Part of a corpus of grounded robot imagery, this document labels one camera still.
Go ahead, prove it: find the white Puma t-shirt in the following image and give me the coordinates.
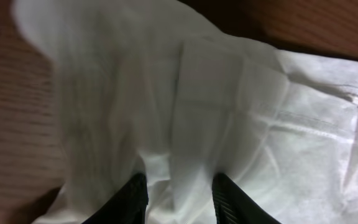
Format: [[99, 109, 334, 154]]
[[13, 1, 358, 223]]

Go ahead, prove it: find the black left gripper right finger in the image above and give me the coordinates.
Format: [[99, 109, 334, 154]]
[[212, 173, 280, 224]]

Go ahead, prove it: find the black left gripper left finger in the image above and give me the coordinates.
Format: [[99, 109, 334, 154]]
[[82, 173, 149, 224]]

